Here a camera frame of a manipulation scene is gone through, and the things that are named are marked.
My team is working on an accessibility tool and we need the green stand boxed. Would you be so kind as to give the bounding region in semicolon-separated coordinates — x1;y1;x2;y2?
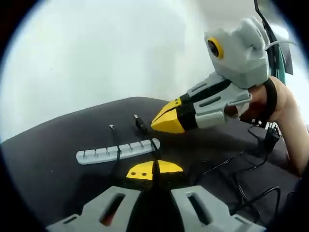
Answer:
270;45;290;84

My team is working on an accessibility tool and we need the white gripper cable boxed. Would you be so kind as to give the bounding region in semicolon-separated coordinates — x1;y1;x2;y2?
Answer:
264;40;298;52

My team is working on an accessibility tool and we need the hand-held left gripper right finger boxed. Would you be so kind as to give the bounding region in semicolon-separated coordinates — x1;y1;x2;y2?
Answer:
155;159;266;232

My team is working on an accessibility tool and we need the person's right hand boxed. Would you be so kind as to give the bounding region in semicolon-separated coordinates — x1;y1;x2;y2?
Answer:
224;84;269;122

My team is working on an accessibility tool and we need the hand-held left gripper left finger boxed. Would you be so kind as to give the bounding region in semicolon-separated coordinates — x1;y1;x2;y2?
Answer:
45;160;156;232

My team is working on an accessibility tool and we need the grey cable rack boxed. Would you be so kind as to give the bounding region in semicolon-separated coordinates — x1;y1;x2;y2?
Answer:
76;138;161;166

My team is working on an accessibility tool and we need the black tablecloth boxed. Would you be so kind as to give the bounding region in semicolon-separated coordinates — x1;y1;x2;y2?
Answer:
0;96;309;232

